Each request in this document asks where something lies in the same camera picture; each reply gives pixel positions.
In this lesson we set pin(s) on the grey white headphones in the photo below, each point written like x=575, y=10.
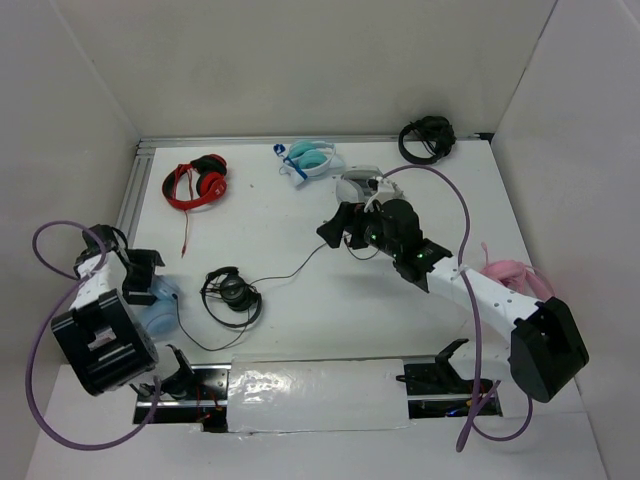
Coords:
x=352, y=184

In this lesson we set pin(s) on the small black on-ear headphones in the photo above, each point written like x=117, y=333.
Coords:
x=227, y=285

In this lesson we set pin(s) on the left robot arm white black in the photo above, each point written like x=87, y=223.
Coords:
x=101, y=334

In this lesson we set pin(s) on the teal white headphones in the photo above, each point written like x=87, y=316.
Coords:
x=305, y=160

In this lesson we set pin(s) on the white taped cover plate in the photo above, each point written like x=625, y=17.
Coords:
x=316, y=396

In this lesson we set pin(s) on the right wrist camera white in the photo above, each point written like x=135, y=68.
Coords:
x=381, y=190

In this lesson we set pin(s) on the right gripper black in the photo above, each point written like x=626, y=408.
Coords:
x=332, y=231

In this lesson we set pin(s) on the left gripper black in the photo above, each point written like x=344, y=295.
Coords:
x=146, y=260

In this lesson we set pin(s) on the blue pink cat-ear headphones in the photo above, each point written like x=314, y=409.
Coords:
x=160, y=319

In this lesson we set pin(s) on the red black headphones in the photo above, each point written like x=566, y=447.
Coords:
x=206, y=182

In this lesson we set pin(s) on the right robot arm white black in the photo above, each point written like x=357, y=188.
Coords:
x=546, y=349

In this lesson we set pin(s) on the black headphones far corner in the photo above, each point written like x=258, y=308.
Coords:
x=435, y=133

